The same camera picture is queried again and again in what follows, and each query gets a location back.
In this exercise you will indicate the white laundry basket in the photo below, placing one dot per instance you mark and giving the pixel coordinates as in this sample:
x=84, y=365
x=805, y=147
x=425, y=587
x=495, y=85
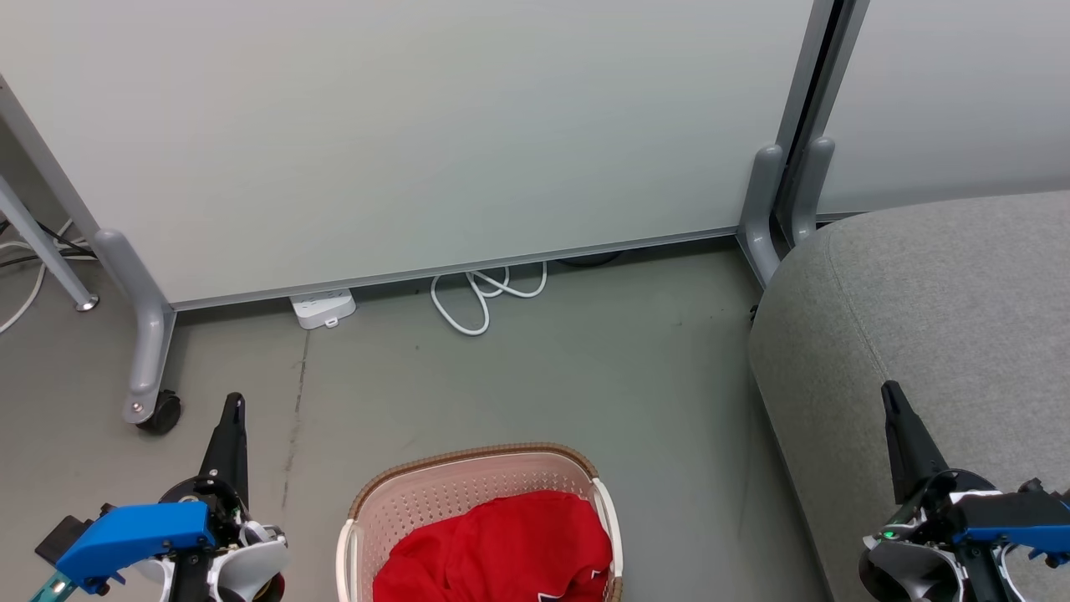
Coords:
x=468, y=489

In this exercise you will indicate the red garment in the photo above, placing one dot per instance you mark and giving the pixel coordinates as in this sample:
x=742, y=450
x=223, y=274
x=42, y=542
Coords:
x=501, y=548

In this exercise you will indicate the grey partition foot with caster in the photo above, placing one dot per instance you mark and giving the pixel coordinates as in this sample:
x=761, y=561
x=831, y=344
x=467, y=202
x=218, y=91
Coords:
x=149, y=318

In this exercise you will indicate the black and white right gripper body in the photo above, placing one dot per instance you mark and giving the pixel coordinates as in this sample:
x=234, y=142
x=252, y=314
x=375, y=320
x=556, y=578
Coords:
x=911, y=568

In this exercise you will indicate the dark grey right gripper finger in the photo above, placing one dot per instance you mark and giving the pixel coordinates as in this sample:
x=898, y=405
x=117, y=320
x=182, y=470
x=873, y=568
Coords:
x=911, y=451

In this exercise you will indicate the narrow pale partition panel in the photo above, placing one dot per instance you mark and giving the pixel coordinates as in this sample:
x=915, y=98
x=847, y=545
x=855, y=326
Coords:
x=961, y=84

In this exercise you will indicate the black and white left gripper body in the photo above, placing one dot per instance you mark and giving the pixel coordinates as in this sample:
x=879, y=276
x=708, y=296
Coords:
x=247, y=564

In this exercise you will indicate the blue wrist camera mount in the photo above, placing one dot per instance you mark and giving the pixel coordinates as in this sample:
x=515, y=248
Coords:
x=1016, y=512
x=134, y=535

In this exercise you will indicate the grey metal table leg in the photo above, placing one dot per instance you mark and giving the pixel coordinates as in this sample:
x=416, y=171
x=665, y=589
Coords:
x=42, y=242

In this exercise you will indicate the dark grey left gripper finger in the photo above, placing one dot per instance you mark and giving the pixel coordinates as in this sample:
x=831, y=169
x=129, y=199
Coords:
x=232, y=443

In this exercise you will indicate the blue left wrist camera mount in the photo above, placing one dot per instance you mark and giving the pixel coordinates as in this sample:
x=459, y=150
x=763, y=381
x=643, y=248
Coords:
x=134, y=535

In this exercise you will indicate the white power strip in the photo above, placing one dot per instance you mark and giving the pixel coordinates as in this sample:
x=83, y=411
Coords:
x=324, y=308

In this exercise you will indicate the wide pale partition panel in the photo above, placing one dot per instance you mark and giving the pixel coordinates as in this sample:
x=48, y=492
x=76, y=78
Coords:
x=418, y=125

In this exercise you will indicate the black caster wheel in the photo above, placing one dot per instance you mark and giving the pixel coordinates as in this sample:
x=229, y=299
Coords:
x=164, y=413

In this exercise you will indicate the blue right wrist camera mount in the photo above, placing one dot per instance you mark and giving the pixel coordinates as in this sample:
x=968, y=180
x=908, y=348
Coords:
x=1016, y=512

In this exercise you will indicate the grey fabric sofa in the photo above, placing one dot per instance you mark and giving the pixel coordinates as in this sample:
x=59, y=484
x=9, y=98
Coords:
x=919, y=318

